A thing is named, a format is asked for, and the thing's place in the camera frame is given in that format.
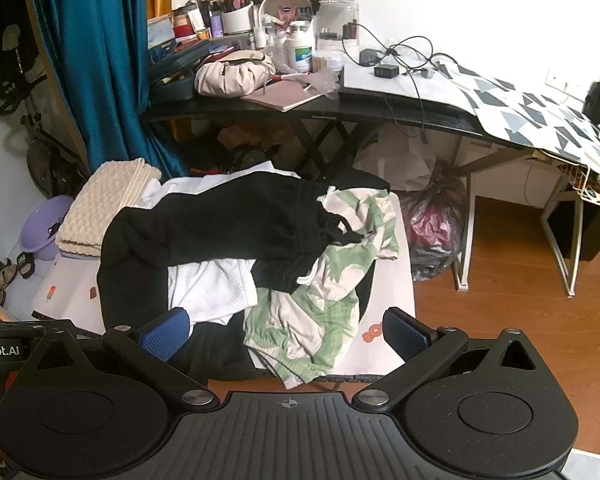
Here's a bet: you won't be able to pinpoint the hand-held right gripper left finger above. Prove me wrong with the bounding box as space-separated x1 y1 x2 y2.
30 307 221 413

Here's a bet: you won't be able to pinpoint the purple basin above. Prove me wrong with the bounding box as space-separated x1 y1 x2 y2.
21 196 76 262

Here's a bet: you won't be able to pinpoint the cream knitted blanket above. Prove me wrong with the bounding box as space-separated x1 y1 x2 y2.
56 158 162 257

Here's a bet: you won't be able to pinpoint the pink notebook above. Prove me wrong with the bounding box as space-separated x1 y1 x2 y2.
240 79 326 112

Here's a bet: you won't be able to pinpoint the white printed cloth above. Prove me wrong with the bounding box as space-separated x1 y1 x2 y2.
31 192 417 383

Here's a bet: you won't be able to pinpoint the sandals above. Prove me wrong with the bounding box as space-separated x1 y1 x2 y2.
0 252 36 306

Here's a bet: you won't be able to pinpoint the geometric patterned tablecloth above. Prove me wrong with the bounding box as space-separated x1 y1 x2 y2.
432 57 600 183

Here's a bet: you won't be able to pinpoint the white makeup brush holder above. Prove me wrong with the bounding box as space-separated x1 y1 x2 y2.
209 0 256 36

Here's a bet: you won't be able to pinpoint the white plastic bag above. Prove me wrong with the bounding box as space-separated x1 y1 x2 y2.
354 132 438 192

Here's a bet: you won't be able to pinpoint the clear storage box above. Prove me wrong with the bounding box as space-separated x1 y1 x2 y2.
316 0 362 45

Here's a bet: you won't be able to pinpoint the white shirt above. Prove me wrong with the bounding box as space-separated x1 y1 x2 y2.
130 160 276 327

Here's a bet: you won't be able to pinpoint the dark zip case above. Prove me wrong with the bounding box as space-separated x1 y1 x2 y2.
147 40 218 102

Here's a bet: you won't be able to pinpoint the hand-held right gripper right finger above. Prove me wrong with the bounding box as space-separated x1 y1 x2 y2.
352 306 540 413

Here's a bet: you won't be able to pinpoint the white table frame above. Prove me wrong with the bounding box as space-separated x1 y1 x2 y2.
452 147 581 297

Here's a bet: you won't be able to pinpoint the white pump bottle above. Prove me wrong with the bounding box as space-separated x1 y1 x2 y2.
285 20 315 75

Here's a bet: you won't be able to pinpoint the black cables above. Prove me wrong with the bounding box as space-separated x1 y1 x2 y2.
341 22 453 142

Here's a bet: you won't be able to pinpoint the white wall socket panel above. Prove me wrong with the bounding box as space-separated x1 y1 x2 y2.
545 66 587 100

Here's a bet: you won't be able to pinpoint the white wire basket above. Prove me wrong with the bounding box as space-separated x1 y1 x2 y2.
557 157 600 211

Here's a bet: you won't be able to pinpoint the pink pouch bag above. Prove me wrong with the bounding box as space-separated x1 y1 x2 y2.
194 50 277 98

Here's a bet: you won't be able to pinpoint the black metal stand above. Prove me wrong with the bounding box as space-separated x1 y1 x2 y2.
24 92 88 198

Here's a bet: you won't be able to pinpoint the black trash bag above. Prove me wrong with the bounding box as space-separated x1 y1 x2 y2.
399 160 468 283

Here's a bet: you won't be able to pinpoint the teal curtain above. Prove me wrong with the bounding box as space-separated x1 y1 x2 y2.
27 0 186 173

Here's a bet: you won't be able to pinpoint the black desk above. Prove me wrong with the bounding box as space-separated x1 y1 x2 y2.
141 72 536 181

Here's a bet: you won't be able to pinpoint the green floral garment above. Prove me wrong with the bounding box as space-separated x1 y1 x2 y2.
243 187 401 390

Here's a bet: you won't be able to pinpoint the black pants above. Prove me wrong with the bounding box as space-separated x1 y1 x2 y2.
97 171 381 381

